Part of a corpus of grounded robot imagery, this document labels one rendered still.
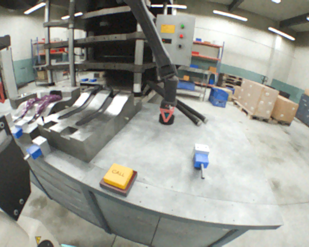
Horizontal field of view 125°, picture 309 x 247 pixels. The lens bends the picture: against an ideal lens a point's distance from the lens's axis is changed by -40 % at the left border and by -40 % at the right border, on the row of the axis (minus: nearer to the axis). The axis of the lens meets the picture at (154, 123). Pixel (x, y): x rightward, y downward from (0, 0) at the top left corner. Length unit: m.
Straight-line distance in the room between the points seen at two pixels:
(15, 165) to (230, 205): 0.50
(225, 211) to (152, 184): 0.21
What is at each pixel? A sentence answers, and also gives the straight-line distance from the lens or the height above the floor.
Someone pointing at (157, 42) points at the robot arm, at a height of 1.17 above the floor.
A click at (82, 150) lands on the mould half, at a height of 0.85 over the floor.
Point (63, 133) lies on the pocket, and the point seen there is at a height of 0.88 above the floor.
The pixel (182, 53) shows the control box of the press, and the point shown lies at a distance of 1.09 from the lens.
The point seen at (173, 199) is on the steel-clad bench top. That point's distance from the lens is 0.37.
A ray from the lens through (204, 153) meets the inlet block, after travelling 0.46.
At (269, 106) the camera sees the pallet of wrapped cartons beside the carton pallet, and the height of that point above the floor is 0.48.
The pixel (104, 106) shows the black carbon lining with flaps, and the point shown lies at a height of 0.89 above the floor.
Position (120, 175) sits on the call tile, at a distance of 0.36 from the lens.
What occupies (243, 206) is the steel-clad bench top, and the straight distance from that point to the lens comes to 0.44.
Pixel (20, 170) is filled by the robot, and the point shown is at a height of 0.94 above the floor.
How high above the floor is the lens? 1.12
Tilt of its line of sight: 28 degrees down
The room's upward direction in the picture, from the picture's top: 6 degrees clockwise
